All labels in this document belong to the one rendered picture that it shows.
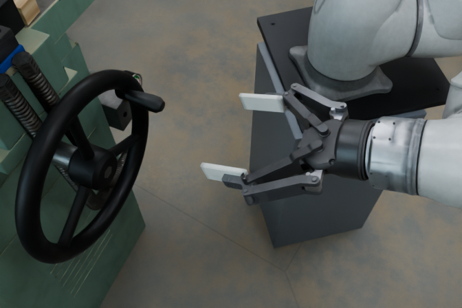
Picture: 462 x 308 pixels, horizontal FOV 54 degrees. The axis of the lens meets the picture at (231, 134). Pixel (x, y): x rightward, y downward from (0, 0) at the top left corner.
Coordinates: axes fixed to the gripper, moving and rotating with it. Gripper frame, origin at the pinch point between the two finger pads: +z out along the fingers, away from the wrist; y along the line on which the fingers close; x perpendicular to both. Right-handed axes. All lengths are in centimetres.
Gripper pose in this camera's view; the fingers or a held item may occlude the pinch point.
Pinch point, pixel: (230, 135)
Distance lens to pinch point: 66.1
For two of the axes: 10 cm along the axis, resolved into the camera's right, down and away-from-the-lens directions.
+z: -8.6, -1.0, 5.0
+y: -4.0, 7.5, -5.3
